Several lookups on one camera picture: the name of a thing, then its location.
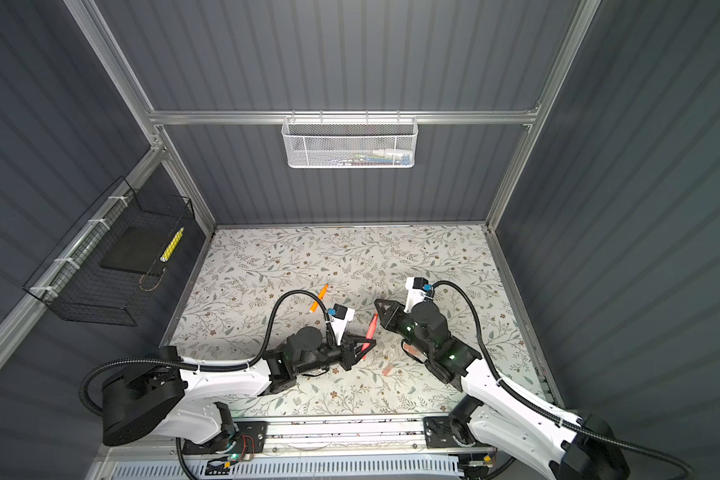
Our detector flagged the yellow marker in basket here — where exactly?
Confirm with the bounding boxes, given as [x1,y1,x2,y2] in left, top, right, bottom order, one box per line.
[159,227,184,263]

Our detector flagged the white vented cable duct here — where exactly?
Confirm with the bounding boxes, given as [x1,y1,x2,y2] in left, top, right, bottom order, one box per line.
[110,455,463,480]

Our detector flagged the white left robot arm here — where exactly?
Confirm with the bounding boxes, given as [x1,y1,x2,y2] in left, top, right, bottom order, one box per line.
[102,326,376,446]

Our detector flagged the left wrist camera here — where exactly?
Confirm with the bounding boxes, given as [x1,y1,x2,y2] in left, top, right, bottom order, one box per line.
[328,304,355,345]

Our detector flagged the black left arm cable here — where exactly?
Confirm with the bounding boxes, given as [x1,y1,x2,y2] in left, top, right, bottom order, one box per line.
[77,289,337,418]

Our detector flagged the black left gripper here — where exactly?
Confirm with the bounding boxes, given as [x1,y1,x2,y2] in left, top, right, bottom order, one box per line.
[295,332,376,379]

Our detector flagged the black wire basket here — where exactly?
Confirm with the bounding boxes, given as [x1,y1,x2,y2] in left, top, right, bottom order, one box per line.
[24,182,194,327]

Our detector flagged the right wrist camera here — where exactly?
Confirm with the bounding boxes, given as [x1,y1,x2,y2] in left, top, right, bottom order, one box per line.
[404,277,434,313]

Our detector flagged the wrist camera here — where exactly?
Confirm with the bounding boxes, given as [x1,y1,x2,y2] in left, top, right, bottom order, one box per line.
[328,304,355,345]
[404,277,434,313]

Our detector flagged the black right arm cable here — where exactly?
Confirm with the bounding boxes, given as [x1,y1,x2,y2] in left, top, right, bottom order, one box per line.
[428,280,694,480]

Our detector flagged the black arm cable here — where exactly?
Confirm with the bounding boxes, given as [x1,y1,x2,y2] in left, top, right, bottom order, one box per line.
[428,280,694,480]
[77,289,337,418]

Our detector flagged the pink red marker pen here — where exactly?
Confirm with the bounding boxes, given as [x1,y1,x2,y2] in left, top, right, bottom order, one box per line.
[363,313,378,353]

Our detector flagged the white wire mesh basket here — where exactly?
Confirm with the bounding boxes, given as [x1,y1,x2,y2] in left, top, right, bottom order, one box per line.
[281,119,419,169]

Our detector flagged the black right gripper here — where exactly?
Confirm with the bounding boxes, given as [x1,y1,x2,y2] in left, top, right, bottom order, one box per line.
[376,296,433,360]

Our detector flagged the pens in white basket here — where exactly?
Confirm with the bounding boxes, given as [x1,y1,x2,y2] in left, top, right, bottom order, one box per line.
[318,149,415,167]

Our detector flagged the black foam block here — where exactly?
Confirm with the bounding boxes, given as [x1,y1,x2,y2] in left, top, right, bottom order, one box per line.
[99,226,169,276]

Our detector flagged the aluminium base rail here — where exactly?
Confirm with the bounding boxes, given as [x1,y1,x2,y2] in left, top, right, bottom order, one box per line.
[182,413,499,457]

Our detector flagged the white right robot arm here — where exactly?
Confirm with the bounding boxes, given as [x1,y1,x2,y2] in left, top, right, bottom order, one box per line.
[374,299,630,479]

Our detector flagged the bright orange marker pen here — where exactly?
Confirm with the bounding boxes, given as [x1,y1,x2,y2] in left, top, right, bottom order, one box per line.
[310,283,329,313]

